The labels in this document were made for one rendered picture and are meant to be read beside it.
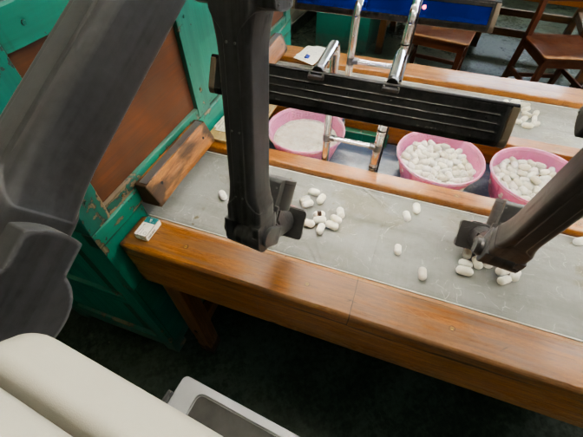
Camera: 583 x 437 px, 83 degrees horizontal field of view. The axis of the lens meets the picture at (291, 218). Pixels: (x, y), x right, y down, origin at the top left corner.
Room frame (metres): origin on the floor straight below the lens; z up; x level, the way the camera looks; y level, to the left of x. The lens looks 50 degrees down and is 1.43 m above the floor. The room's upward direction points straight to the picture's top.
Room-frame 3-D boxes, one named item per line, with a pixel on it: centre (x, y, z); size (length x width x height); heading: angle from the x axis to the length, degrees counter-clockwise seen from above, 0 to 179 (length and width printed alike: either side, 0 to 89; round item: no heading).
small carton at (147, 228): (0.51, 0.36, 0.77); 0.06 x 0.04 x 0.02; 161
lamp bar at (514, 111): (0.63, -0.12, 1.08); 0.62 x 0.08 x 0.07; 71
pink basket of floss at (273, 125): (0.95, -0.05, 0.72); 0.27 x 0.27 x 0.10
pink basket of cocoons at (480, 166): (0.81, -0.47, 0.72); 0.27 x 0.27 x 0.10
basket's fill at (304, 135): (0.95, -0.05, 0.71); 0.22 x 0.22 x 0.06
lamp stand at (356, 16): (1.08, -0.28, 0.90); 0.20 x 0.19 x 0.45; 71
